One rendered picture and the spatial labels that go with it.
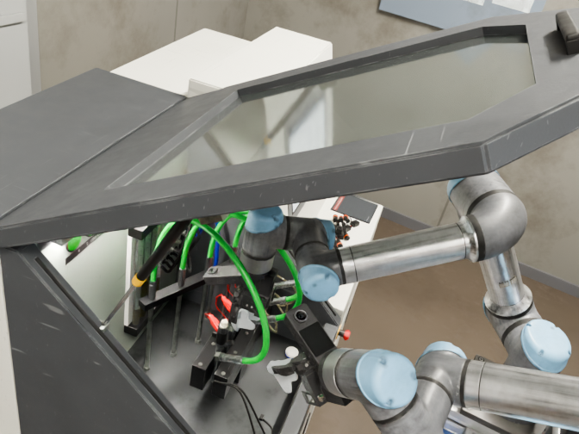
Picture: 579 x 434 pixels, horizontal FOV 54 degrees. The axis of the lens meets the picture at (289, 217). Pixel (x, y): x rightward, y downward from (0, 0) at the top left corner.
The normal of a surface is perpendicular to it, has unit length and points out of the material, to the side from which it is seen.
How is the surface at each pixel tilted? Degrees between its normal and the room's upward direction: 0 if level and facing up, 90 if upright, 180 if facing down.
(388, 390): 44
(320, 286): 90
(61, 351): 90
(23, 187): 0
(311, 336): 18
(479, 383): 51
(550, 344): 8
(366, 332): 0
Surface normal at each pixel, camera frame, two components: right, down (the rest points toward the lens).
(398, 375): 0.40, -0.18
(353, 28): -0.43, 0.43
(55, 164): 0.18, -0.82
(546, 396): -0.48, -0.35
